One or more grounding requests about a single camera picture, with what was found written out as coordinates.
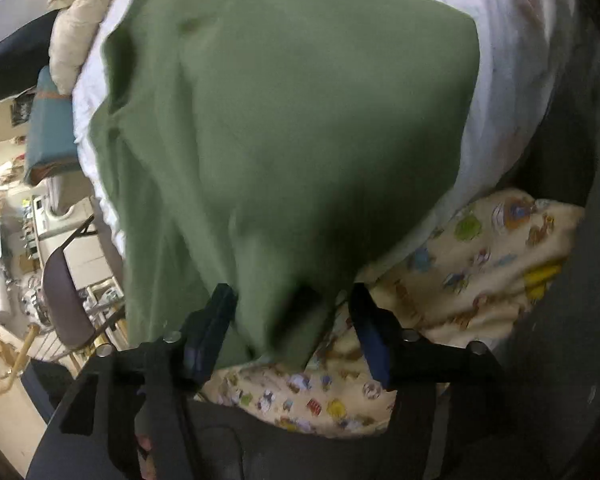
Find olive green pants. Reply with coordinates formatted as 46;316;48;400
90;0;479;367

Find white washing machine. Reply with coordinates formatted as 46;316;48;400
32;195;93;240

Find person's right hand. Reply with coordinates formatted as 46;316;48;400
136;434;157;480

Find dark hanging curtain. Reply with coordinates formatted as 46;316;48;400
0;11;58;101

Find yellow cartoon print blanket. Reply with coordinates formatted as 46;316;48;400
200;190;585;438

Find person's grey trouser leg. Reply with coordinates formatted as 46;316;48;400
186;27;600;479

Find cream crumpled duvet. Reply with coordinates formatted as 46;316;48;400
47;0;111;96

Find white floral bed sheet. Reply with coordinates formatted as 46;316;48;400
72;0;579;261

